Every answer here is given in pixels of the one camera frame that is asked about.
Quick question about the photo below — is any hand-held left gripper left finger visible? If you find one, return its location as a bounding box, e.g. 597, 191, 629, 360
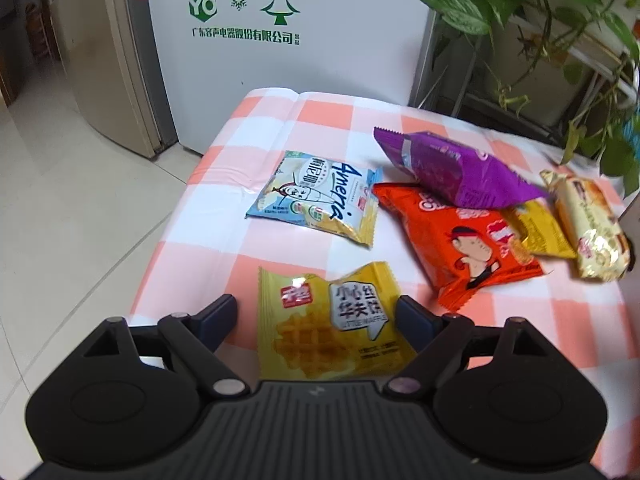
82, 294, 251, 401

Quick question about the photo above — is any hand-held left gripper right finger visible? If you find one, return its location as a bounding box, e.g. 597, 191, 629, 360
382, 295, 557, 397

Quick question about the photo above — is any yellow waffle snack packet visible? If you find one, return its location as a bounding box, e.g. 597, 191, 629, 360
257, 261, 418, 381

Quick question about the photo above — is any light blue snack packet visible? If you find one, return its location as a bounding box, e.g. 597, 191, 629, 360
245, 150, 383, 249

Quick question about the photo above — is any red cartoon snack packet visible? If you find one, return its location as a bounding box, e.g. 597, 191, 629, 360
372, 182, 545, 310

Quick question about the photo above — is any purple snack packet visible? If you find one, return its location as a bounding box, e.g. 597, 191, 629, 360
374, 126, 548, 210

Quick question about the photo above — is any small yellow snack packet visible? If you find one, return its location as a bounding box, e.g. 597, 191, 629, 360
505, 199, 578, 261

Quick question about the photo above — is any cream pastry snack packet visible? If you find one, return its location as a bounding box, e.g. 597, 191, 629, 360
539, 170, 632, 282

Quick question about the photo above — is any orange white checkered tablecloth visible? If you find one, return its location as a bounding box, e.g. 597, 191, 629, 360
127, 89, 640, 480

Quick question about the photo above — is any black metal plant rack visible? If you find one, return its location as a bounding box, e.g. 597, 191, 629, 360
407, 10, 640, 161

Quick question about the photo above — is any white freezer with green print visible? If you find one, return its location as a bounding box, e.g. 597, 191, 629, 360
142, 0, 446, 157

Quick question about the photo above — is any silver refrigerator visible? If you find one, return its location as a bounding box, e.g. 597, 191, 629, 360
47, 0, 179, 161

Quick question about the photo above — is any green pothos plant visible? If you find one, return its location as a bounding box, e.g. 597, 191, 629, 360
415, 0, 640, 198

